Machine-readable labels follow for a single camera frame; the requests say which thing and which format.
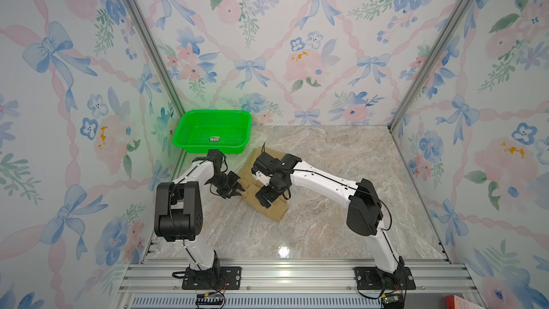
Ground black connector block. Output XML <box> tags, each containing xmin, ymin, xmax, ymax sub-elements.
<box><xmin>194</xmin><ymin>293</ymin><xmax>226</xmax><ymax>308</ymax></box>

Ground red box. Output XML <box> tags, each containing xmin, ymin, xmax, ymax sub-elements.
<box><xmin>445</xmin><ymin>295</ymin><xmax>483</xmax><ymax>309</ymax></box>

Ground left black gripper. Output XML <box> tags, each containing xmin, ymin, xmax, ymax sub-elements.
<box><xmin>212</xmin><ymin>171</ymin><xmax>245</xmax><ymax>199</ymax></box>

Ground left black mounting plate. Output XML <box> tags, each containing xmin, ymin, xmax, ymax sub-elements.
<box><xmin>182</xmin><ymin>267</ymin><xmax>242</xmax><ymax>290</ymax></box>

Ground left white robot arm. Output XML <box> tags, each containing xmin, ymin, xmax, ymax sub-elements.
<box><xmin>154</xmin><ymin>150</ymin><xmax>243</xmax><ymax>291</ymax></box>

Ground green plastic basket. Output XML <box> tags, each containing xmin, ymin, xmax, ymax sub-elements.
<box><xmin>172</xmin><ymin>110</ymin><xmax>252</xmax><ymax>155</ymax></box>

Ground green circuit board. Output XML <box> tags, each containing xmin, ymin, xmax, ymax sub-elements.
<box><xmin>380</xmin><ymin>294</ymin><xmax>405</xmax><ymax>309</ymax></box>

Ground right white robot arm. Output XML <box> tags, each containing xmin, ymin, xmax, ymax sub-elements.
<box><xmin>251</xmin><ymin>152</ymin><xmax>407</xmax><ymax>289</ymax></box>

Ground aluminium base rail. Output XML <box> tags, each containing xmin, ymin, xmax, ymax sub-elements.
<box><xmin>113</xmin><ymin>259</ymin><xmax>485</xmax><ymax>308</ymax></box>

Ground khaki long pants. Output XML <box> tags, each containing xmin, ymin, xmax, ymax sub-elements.
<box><xmin>237</xmin><ymin>147</ymin><xmax>288</xmax><ymax>223</ymax></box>

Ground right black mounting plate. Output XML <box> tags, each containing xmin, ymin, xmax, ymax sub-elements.
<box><xmin>353</xmin><ymin>267</ymin><xmax>416</xmax><ymax>291</ymax></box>

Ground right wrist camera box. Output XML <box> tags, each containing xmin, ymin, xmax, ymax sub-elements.
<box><xmin>252</xmin><ymin>152</ymin><xmax>281</xmax><ymax>177</ymax></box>

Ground left aluminium corner post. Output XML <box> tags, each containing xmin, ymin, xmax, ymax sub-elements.
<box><xmin>122</xmin><ymin>0</ymin><xmax>185</xmax><ymax>117</ymax></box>

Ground black mounting plate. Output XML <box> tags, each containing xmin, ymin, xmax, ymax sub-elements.
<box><xmin>182</xmin><ymin>267</ymin><xmax>242</xmax><ymax>290</ymax></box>
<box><xmin>353</xmin><ymin>267</ymin><xmax>416</xmax><ymax>291</ymax></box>

